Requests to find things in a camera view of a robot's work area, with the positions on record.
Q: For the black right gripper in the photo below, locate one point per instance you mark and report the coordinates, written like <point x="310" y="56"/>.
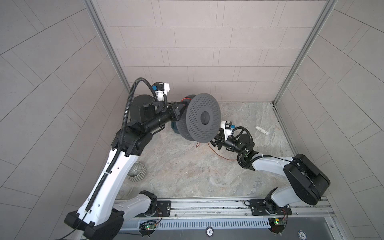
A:
<point x="221" y="141"/>

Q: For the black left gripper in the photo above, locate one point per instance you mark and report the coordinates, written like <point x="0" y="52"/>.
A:
<point x="173" y="115"/>

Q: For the grey perforated cable spool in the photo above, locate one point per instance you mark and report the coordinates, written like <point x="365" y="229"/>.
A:
<point x="201" y="119"/>

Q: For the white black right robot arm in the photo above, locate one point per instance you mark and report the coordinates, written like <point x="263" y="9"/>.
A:
<point x="307" y="182"/>

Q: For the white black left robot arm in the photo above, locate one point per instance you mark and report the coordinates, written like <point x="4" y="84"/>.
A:
<point x="146" y="112"/>

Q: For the dark teal plastic tray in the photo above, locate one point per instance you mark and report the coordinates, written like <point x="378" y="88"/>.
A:
<point x="174" y="127"/>

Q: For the white glue stick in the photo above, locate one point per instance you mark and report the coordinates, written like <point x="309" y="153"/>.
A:
<point x="265" y="132"/>

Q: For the ribbed grey ceramic cup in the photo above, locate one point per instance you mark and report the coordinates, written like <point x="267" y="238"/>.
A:
<point x="137" y="172"/>

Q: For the right green circuit board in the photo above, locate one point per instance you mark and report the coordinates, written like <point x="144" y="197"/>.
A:
<point x="277" y="225"/>

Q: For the green circuit board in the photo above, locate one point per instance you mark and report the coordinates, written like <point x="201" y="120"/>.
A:
<point x="277" y="225"/>
<point x="148" y="226"/>

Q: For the left green circuit board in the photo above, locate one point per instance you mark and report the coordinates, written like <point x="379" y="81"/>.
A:
<point x="148" y="226"/>

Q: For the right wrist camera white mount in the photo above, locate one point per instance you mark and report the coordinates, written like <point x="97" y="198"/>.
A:
<point x="227" y="127"/>

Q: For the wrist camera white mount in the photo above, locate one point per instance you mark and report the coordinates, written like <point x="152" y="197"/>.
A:
<point x="227" y="127"/>
<point x="161" y="90"/>

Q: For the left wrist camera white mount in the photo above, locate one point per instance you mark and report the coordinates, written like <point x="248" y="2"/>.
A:
<point x="161" y="90"/>

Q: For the aluminium corner wall profile left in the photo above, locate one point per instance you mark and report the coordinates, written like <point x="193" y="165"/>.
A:
<point x="96" y="20"/>

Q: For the aluminium corner wall profile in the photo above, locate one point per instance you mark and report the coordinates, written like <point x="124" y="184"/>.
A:
<point x="324" y="14"/>
<point x="96" y="20"/>

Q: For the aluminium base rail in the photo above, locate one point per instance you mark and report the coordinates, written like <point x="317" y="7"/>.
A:
<point x="220" y="213"/>

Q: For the aluminium corner wall profile right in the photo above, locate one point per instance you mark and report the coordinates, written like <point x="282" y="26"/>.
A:
<point x="324" y="14"/>

